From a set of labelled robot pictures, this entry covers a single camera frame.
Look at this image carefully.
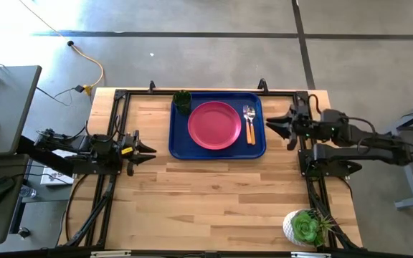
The green succulent plant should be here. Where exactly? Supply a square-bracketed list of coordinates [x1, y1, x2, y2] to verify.
[291, 211, 321, 244]

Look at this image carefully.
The yellow floor cable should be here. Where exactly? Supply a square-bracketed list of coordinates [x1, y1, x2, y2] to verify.
[18, 0, 105, 96]

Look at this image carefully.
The silver metal bracket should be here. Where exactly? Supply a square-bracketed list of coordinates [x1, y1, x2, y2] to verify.
[291, 252, 331, 258]
[90, 250, 132, 258]

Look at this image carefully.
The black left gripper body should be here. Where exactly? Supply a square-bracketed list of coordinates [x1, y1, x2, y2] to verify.
[118, 129, 140, 168]

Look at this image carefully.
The spiky green air plant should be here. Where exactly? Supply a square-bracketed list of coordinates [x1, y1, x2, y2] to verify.
[312, 209, 340, 247]

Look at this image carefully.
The black aluminium table frame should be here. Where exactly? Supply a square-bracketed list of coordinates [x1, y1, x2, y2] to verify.
[65, 79, 364, 252]

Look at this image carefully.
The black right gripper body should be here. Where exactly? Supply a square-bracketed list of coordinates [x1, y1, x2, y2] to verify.
[288, 103, 314, 143]

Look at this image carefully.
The green textured cup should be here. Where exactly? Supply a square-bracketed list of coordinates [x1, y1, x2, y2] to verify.
[172, 89, 193, 116]

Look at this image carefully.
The pink round plate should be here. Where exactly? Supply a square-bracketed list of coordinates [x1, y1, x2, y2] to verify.
[187, 100, 242, 151]

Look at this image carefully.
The spoon with orange handle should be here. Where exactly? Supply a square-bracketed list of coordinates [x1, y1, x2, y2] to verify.
[247, 106, 257, 146]

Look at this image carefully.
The potted succulent plant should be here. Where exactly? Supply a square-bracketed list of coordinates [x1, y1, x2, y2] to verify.
[282, 209, 317, 248]

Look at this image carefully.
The blue plastic tray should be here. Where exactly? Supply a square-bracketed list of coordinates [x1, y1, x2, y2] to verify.
[168, 92, 267, 161]

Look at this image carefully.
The clear water bottle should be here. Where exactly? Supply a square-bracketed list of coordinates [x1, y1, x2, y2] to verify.
[19, 185, 37, 199]

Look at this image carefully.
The fork with orange handle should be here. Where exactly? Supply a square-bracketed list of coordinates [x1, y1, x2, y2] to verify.
[242, 105, 253, 145]

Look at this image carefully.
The white printed box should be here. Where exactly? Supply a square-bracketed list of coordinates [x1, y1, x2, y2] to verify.
[40, 149, 75, 186]

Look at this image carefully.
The grey metal desk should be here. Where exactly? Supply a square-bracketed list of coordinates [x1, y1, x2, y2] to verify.
[387, 93, 413, 210]

